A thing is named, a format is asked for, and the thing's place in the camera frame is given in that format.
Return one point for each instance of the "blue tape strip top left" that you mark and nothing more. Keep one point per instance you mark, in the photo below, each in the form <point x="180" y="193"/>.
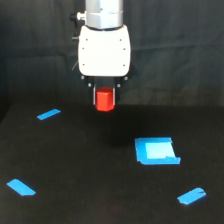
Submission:
<point x="48" y="114"/>

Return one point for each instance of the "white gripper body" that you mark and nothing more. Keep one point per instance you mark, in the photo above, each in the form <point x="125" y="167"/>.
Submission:
<point x="104" y="53"/>

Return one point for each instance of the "blue tape strip bottom right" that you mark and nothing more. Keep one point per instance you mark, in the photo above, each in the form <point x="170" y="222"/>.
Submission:
<point x="191" y="196"/>

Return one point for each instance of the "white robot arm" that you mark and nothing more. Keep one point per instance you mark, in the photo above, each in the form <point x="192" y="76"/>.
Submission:
<point x="100" y="15"/>

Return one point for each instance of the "red hexagonal block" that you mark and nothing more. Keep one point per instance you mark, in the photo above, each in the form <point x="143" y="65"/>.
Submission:
<point x="104" y="99"/>

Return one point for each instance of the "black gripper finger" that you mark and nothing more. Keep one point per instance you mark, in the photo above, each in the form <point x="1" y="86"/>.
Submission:
<point x="94" y="95"/>
<point x="115" y="95"/>

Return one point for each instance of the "blue tape strip bottom left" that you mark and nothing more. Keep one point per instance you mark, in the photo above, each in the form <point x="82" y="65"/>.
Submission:
<point x="21" y="188"/>

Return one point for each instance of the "blue tape square marker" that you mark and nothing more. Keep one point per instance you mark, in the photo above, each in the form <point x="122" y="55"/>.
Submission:
<point x="155" y="151"/>

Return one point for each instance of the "blue tape strip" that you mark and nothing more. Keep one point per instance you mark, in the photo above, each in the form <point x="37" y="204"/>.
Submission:
<point x="191" y="196"/>
<point x="48" y="114"/>
<point x="21" y="188"/>

